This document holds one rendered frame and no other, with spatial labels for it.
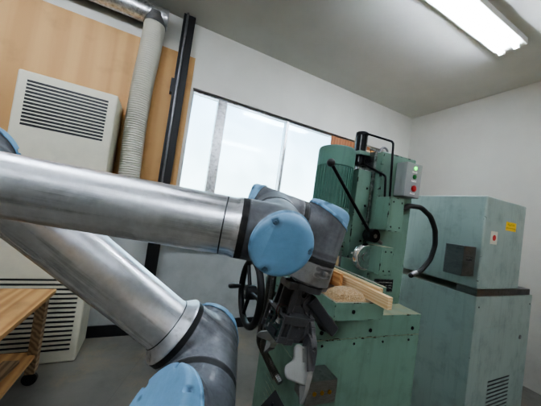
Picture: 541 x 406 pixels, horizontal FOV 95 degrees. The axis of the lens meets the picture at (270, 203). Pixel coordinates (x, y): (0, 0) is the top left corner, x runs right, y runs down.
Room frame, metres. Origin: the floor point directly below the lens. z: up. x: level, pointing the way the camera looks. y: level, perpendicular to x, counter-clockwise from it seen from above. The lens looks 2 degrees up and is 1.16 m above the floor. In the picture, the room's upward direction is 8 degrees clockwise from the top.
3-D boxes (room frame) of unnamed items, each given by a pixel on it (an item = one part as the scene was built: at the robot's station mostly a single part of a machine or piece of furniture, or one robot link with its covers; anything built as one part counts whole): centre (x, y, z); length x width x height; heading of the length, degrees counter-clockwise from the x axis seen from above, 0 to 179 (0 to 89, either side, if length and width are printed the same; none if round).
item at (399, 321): (1.23, -0.40, 0.76); 0.57 x 0.45 x 0.09; 111
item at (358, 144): (1.24, -0.42, 1.53); 0.08 x 0.08 x 0.17; 21
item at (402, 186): (1.17, -0.63, 1.40); 0.10 x 0.06 x 0.16; 111
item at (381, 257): (1.11, -0.51, 1.02); 0.09 x 0.07 x 0.12; 21
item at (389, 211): (1.13, -0.54, 1.22); 0.09 x 0.08 x 0.15; 111
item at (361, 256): (1.12, -0.45, 1.02); 0.12 x 0.03 x 0.12; 111
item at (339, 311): (1.11, -0.20, 0.87); 0.61 x 0.30 x 0.06; 21
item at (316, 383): (0.89, -0.25, 0.58); 0.12 x 0.08 x 0.08; 111
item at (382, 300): (1.07, -0.33, 0.92); 0.55 x 0.02 x 0.04; 21
